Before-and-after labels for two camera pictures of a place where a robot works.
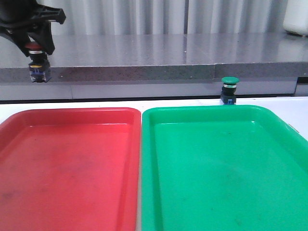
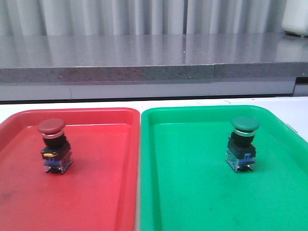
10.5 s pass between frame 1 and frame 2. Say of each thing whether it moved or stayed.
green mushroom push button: moved
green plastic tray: stayed
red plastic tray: stayed
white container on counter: stayed
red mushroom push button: moved
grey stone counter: stayed
